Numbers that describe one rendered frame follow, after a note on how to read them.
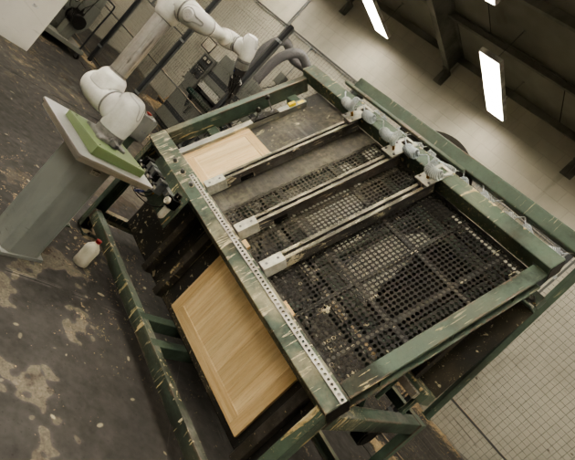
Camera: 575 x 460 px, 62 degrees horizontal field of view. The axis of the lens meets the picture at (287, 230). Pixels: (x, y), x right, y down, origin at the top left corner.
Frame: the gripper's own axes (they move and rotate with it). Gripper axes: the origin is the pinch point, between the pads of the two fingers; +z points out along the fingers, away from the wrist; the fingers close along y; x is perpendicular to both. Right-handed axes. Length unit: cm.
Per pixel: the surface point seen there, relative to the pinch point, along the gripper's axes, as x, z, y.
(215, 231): 37, 48, -80
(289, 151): -17, 7, -52
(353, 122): -56, -21, -56
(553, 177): -556, -2, -32
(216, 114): -7.5, 18.4, 16.4
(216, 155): 7.7, 32.1, -19.4
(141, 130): 44, 37, 15
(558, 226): -107, -28, -180
